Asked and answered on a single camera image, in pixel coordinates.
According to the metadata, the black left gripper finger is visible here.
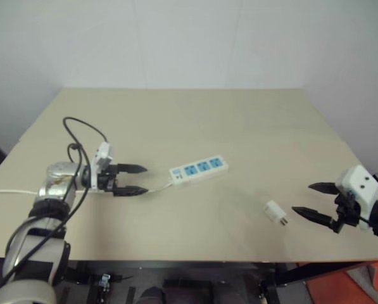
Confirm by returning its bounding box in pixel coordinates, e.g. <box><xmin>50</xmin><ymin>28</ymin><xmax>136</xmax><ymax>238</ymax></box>
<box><xmin>117</xmin><ymin>163</ymin><xmax>149</xmax><ymax>175</ymax></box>
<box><xmin>112</xmin><ymin>185</ymin><xmax>149</xmax><ymax>198</ymax></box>

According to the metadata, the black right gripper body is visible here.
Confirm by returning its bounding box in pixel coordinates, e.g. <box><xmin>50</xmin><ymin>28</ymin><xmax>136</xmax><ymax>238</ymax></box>
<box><xmin>329</xmin><ymin>192</ymin><xmax>362</xmax><ymax>234</ymax></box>

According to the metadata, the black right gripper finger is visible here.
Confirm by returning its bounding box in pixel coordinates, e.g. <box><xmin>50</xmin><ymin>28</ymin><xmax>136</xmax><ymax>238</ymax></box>
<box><xmin>308</xmin><ymin>181</ymin><xmax>339</xmax><ymax>196</ymax></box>
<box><xmin>291</xmin><ymin>206</ymin><xmax>334</xmax><ymax>228</ymax></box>

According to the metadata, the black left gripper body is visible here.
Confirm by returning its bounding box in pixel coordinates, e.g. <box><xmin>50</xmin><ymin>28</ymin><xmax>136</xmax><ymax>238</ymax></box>
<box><xmin>96</xmin><ymin>164</ymin><xmax>120</xmax><ymax>194</ymax></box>

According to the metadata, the white plug adapter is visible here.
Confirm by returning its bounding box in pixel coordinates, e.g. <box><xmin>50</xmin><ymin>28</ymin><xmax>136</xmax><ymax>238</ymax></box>
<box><xmin>264</xmin><ymin>200</ymin><xmax>289</xmax><ymax>227</ymax></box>

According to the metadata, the white power strip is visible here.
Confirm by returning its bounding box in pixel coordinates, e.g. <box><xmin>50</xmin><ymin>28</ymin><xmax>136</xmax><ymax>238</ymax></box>
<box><xmin>169</xmin><ymin>155</ymin><xmax>230</xmax><ymax>186</ymax></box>

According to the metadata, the orange floor mat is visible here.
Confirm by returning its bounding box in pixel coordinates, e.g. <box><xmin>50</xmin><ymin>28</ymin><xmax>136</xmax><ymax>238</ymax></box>
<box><xmin>298</xmin><ymin>260</ymin><xmax>378</xmax><ymax>304</ymax></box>

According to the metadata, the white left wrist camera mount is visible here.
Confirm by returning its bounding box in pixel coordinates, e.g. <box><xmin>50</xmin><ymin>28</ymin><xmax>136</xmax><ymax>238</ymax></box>
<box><xmin>91</xmin><ymin>141</ymin><xmax>116</xmax><ymax>191</ymax></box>

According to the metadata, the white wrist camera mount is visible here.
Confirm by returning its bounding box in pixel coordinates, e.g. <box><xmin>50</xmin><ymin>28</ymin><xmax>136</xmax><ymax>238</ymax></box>
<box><xmin>91</xmin><ymin>141</ymin><xmax>116</xmax><ymax>191</ymax></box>
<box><xmin>335</xmin><ymin>165</ymin><xmax>378</xmax><ymax>231</ymax></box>

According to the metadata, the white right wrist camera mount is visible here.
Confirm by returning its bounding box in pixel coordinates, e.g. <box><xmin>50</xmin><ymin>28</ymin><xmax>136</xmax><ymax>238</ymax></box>
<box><xmin>335</xmin><ymin>165</ymin><xmax>378</xmax><ymax>231</ymax></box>

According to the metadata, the white power cord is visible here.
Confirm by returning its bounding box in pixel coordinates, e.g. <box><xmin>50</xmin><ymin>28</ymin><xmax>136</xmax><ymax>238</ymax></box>
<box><xmin>0</xmin><ymin>177</ymin><xmax>174</xmax><ymax>195</ymax></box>

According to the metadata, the black table frame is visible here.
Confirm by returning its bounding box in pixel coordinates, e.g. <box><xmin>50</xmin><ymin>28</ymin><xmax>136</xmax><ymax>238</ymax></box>
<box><xmin>58</xmin><ymin>251</ymin><xmax>378</xmax><ymax>304</ymax></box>

